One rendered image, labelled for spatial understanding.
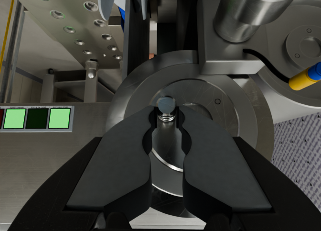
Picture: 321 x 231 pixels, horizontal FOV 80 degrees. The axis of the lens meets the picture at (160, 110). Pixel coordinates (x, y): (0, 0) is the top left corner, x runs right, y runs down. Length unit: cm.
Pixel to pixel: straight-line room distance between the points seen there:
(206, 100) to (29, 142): 52
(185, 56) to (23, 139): 52
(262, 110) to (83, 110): 45
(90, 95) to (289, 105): 284
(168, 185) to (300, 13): 21
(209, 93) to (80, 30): 35
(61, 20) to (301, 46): 38
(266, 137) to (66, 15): 37
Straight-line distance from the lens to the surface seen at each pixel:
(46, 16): 44
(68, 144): 56
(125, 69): 20
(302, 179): 36
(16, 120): 64
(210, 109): 16
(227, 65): 17
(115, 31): 41
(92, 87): 299
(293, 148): 37
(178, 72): 18
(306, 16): 26
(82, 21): 43
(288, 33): 24
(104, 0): 22
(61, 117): 57
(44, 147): 59
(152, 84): 17
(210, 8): 18
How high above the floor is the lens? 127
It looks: 12 degrees down
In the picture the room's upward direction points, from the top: 180 degrees clockwise
